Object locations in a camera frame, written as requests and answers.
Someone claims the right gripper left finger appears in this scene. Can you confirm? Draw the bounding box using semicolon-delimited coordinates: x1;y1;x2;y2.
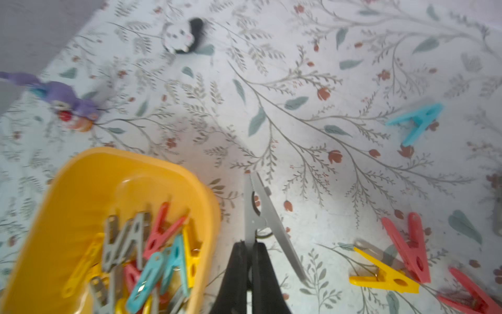
210;242;248;314

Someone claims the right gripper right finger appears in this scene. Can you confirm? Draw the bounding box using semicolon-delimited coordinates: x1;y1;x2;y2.
251;242;291;314

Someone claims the grey clothespin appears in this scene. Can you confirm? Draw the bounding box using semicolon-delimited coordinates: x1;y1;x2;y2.
244;172;309;285
101;211;152;272

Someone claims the teal clothespin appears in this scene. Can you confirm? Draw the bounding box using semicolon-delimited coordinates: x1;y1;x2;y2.
125;252;166;313
385;103;444;147

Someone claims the yellow plastic storage box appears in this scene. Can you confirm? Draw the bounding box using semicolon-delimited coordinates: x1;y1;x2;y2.
1;147;220;313

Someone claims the red clothespin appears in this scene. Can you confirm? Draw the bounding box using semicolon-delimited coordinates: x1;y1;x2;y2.
142;202;186;260
382;212;431;283

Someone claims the yellow clothespin pair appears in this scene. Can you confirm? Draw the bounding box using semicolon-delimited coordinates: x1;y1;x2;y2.
349;247;420;294

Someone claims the floral table mat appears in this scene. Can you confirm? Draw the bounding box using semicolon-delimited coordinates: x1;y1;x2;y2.
1;1;501;313

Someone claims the purple bunny toy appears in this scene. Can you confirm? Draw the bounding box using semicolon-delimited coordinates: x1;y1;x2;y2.
1;71;99;132

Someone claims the black white plush toy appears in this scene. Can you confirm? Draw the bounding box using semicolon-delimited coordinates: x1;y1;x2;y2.
161;18;205;54

